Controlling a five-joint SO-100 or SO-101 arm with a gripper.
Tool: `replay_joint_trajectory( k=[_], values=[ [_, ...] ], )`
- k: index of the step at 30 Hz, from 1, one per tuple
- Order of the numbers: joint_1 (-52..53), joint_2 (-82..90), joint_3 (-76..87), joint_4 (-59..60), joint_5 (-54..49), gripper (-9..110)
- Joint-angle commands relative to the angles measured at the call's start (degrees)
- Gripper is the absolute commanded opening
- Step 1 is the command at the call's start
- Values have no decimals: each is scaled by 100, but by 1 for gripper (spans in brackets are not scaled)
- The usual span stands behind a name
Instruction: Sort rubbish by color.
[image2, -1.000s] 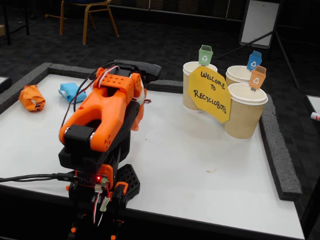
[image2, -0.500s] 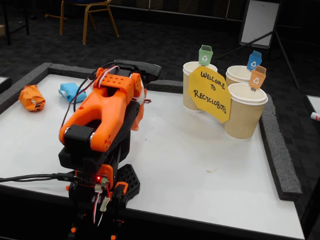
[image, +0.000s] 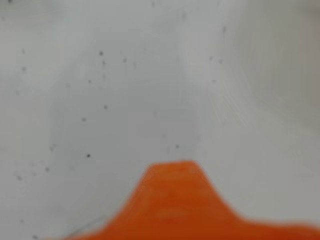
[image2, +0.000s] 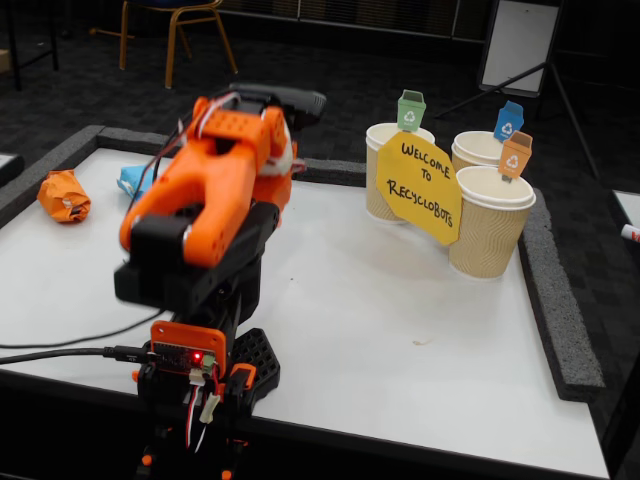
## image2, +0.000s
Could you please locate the black metal table frame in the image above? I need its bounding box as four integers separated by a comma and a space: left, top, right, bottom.
0, 0, 60, 92

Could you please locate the thick black USB cable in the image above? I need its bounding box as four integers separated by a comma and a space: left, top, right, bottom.
0, 345, 151, 366

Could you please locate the green recycling bin tag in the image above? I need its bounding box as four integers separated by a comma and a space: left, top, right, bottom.
397, 89, 428, 132

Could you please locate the white board on black stand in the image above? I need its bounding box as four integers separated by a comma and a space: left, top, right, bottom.
434, 0, 601, 181

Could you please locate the blue recycling bin tag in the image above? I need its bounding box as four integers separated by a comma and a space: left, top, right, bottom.
493, 100, 525, 143

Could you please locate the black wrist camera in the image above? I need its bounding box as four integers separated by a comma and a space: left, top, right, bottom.
227, 82, 327, 126

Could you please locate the orange recycling bin tag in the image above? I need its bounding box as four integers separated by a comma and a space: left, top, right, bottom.
497, 130, 534, 184

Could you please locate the paper cup with blue tag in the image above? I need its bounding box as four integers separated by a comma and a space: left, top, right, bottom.
450, 130, 506, 174

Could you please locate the blue paper rubbish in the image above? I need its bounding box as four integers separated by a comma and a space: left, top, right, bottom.
116, 164, 157, 202

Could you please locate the black framed white board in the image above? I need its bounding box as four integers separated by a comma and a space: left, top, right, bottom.
0, 152, 25, 189

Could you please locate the yellow welcome sign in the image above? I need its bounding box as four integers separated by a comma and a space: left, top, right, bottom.
375, 130, 463, 247

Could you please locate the orange crumpled paper rubbish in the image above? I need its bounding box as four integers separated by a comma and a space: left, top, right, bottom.
36, 168, 93, 224

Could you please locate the paper cup with green tag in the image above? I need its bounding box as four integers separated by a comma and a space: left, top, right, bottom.
365, 122, 437, 225

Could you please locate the red white wire bundle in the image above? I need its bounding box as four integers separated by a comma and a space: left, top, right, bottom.
183, 369, 224, 454

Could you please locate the grey table with black edge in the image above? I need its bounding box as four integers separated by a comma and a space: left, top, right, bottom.
609, 188, 640, 251

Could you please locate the paper cup with orange tag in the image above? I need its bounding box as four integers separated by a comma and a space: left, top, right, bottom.
448, 165, 537, 280

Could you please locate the thin black camera cable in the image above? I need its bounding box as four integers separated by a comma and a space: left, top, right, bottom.
0, 114, 201, 350

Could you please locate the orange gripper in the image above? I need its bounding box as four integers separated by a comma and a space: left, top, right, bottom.
254, 119, 307, 207

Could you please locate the controller board in orange mount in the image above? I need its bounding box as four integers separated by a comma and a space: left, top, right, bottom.
149, 319, 229, 386

